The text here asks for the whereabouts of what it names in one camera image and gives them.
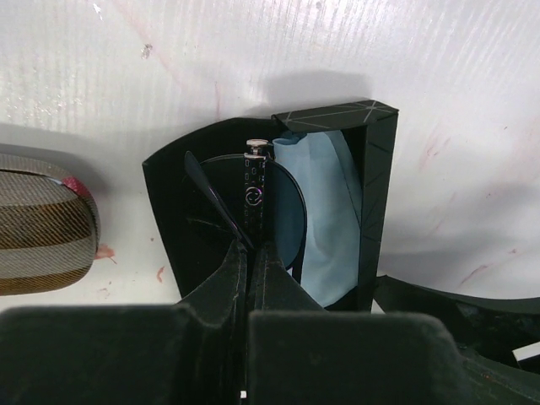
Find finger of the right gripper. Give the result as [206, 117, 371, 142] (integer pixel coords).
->
[374, 276, 539, 404]

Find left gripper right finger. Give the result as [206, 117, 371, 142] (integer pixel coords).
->
[247, 245, 464, 404]

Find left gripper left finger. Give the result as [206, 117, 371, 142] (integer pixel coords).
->
[1, 242, 247, 404]

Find black glasses case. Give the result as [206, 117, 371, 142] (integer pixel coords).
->
[143, 100, 398, 311]

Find black round sunglasses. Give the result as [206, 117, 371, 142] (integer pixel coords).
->
[181, 139, 307, 281]

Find plaid glasses case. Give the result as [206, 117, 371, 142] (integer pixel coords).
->
[1, 154, 100, 296]

